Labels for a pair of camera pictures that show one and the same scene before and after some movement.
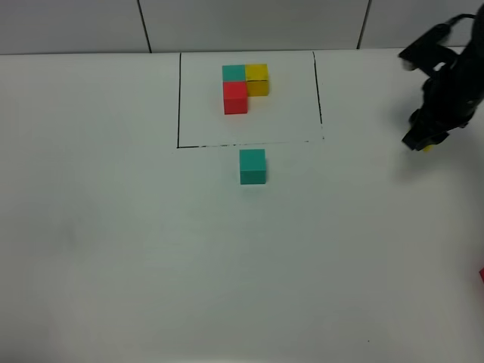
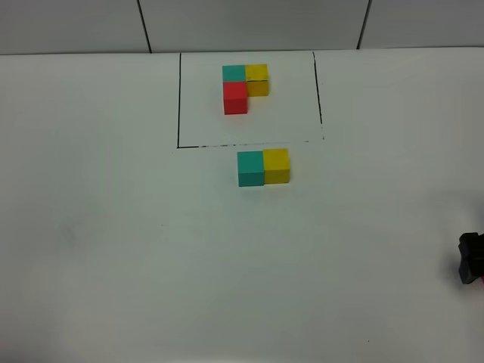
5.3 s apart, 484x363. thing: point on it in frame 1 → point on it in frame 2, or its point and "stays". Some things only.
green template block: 234,72 stays
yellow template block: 256,76 stays
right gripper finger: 414,138 → 471,253
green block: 252,168 stays
